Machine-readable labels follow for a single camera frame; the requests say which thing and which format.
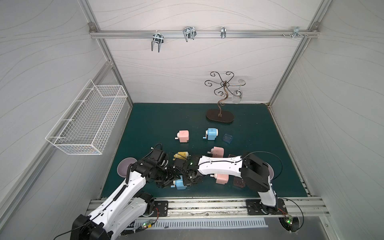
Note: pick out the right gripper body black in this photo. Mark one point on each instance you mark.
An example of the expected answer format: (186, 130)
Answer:
(186, 171)

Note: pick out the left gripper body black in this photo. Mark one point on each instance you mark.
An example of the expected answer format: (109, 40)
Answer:
(167, 179)

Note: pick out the yellow pencil sharpener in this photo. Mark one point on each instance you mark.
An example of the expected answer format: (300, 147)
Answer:
(181, 156)

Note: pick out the blue sharpener front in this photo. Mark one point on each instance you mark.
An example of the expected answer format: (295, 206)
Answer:
(179, 184)

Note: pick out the blue sharpener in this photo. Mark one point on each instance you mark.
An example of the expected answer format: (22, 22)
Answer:
(179, 184)
(211, 134)

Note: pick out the pink sharpener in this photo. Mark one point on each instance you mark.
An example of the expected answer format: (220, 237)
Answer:
(221, 179)
(183, 136)
(216, 152)

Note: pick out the blue sharpener back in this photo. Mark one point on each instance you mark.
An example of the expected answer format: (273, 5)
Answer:
(211, 134)

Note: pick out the clear blue tray back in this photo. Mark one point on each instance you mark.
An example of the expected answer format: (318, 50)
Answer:
(227, 138)

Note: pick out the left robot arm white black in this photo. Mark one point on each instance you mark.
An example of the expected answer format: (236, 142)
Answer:
(127, 202)

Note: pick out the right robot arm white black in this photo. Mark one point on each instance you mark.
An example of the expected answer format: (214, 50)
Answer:
(255, 173)

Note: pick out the pink sharpener front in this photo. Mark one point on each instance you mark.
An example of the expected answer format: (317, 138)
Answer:
(221, 179)

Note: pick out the clear dark red tray front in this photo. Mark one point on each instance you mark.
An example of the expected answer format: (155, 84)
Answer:
(239, 182)

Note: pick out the purple bowl left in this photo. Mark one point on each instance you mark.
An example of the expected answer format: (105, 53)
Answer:
(124, 165)

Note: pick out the purple bowl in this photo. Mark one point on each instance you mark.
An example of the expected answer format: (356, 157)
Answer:
(271, 172)
(124, 165)

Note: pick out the dark green table mat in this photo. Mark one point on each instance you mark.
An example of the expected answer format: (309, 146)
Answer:
(253, 130)

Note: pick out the brown scroll metal stand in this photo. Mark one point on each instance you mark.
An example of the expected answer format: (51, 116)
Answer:
(219, 115)

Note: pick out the purple bowl right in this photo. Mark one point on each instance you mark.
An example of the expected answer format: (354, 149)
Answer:
(271, 172)

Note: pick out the clear wine glass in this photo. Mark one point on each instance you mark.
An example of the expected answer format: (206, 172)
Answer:
(237, 95)

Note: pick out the metal hook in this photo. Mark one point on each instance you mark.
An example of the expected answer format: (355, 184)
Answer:
(223, 32)
(189, 33)
(295, 34)
(158, 39)

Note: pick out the metal hook right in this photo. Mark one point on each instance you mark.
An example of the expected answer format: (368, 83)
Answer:
(295, 34)

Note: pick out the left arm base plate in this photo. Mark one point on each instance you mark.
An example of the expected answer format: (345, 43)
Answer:
(157, 208)

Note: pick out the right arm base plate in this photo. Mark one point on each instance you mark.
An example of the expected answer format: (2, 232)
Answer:
(255, 207)

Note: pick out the white wire basket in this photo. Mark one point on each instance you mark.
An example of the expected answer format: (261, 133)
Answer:
(85, 127)

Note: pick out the aluminium front rail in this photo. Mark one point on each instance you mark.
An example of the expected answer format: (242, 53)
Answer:
(210, 208)

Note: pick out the aluminium crossbar rail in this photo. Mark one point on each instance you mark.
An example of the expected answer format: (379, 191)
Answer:
(201, 34)

